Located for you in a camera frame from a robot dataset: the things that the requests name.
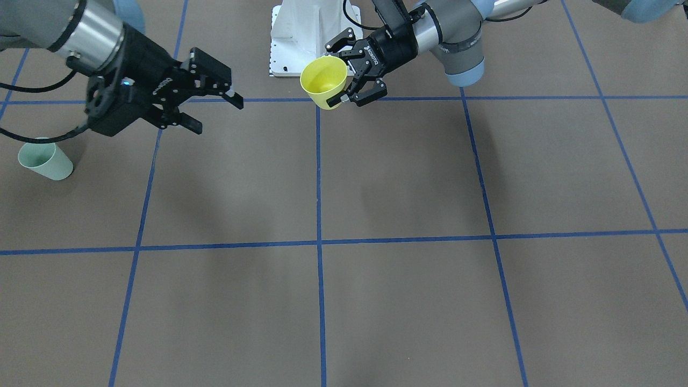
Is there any green plastic cup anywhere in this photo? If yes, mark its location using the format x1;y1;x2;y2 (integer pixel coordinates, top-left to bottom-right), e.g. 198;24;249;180
17;143;74;181

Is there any yellow plastic cup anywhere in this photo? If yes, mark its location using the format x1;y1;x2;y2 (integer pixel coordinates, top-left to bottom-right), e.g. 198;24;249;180
299;55;348;110

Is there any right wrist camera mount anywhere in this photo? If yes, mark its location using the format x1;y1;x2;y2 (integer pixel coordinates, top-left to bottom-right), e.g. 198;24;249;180
84;76;151;137

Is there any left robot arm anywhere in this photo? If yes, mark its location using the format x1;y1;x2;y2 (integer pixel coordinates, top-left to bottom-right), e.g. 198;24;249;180
342;1;686;115

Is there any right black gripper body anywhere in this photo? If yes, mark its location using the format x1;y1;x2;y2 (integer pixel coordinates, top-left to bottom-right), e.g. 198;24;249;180
111;24;189;126

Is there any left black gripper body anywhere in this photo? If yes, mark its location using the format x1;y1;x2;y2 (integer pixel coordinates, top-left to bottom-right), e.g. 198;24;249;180
355;24;419;81

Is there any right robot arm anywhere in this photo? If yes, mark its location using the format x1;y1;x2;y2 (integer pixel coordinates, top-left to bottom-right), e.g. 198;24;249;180
2;1;244;144

